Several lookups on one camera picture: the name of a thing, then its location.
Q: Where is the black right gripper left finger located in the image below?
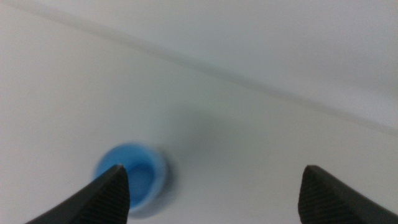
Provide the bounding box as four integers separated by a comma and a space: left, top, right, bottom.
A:
25, 164, 131, 224

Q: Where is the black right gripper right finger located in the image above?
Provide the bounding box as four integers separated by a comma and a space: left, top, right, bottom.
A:
297, 164, 398, 224

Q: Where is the blue plastic cup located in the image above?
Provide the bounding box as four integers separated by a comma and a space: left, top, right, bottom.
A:
93, 142, 171, 218

